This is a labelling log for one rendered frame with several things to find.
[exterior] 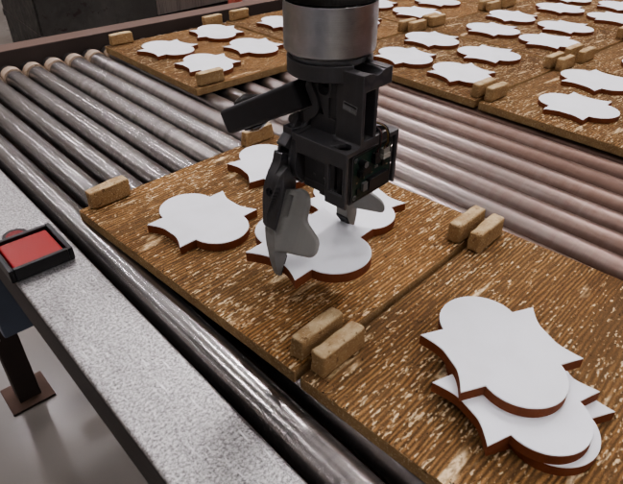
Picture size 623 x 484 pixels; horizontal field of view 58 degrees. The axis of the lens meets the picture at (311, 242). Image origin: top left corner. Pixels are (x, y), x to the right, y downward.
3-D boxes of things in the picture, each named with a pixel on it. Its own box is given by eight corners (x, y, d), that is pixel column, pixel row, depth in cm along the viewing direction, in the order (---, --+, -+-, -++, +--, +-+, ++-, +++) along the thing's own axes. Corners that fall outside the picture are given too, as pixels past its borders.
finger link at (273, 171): (263, 230, 51) (291, 135, 48) (251, 224, 52) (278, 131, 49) (297, 229, 54) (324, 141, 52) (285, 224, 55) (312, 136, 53)
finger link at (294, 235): (293, 299, 51) (323, 203, 48) (249, 271, 54) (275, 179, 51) (314, 295, 53) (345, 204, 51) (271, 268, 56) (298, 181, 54)
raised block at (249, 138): (247, 149, 91) (246, 133, 89) (239, 145, 92) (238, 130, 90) (275, 137, 94) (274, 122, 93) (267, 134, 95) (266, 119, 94)
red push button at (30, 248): (16, 278, 67) (13, 268, 66) (0, 255, 70) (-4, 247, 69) (66, 257, 70) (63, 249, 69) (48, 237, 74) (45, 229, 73)
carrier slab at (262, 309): (294, 384, 53) (294, 372, 52) (81, 220, 76) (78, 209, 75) (486, 233, 73) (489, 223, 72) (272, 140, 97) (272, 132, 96)
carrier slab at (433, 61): (472, 108, 109) (476, 85, 107) (328, 60, 134) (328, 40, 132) (564, 70, 128) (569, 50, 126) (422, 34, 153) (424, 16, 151)
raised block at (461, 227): (457, 246, 68) (461, 227, 67) (444, 240, 69) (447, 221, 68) (483, 227, 72) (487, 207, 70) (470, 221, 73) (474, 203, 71)
